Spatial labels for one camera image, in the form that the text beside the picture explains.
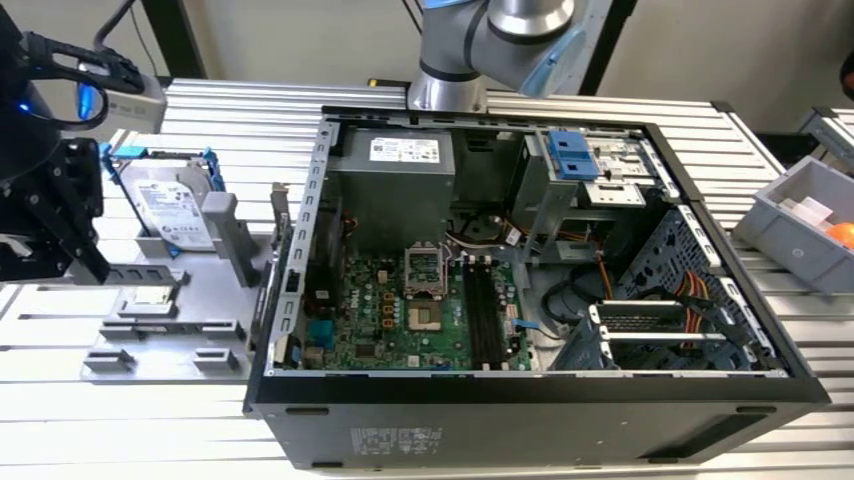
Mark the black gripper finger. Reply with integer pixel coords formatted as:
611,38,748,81
0,184,71,282
38,138,112,286

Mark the hard disk in blue carrier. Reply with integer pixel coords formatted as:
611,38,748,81
97,143,228,259

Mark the silver CPU chip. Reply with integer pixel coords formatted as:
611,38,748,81
129,287,176,305

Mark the grey plastic parts rack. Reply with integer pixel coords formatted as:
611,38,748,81
78,192,281,385

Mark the green graphics card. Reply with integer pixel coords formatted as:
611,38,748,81
249,181,298,354

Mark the grey power supply unit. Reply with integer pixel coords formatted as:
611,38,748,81
325,127,458,251

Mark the green motherboard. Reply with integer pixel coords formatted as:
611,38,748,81
302,249,535,372

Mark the CPU socket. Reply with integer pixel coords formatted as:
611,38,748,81
405,298,446,335

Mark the black round cooler fan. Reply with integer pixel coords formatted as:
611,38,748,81
446,212,525,249

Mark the open black PC case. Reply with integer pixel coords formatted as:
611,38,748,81
240,103,832,471

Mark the blue plastic drive latch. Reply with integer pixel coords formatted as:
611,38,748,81
545,130,595,181

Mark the grey metal disk bay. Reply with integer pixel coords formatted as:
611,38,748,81
552,299,741,371

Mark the grey plastic bin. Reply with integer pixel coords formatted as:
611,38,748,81
732,154,854,296

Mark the small white box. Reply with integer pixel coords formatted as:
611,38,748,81
779,197,835,226

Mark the aluminium slat side table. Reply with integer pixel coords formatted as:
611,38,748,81
796,107,854,176

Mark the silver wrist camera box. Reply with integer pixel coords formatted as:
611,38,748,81
65,59,168,135

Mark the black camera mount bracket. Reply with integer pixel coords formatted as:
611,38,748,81
22,32,146,95

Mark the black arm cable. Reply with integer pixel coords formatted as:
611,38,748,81
90,0,138,54

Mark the black frame post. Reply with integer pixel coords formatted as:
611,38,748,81
576,0,635,96
140,0,208,80

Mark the metal socket cover frame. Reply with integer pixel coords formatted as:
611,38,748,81
402,240,448,300

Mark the orange wire bundle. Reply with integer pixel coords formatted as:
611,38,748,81
557,228,616,302

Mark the yellow red wire bundle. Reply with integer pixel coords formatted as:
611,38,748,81
672,272,715,336

